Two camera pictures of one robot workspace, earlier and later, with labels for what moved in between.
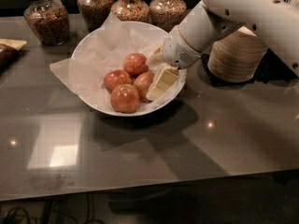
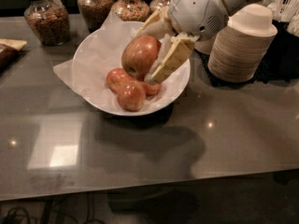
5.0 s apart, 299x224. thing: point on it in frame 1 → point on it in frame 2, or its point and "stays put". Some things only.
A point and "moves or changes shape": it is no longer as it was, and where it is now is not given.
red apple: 135,63 moves or changes shape
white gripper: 177,50 → 196,10
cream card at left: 16,44 stays put
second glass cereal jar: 94,6 stays put
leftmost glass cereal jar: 47,16 stays put
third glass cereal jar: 128,7 stays put
